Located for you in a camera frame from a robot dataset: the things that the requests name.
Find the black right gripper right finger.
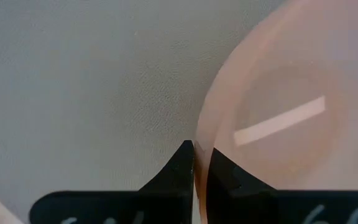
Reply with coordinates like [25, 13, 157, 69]
[206, 147, 358, 224]

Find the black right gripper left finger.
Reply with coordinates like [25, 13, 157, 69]
[29, 139, 196, 224]

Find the translucent pink bowl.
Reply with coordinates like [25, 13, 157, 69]
[193, 0, 358, 224]

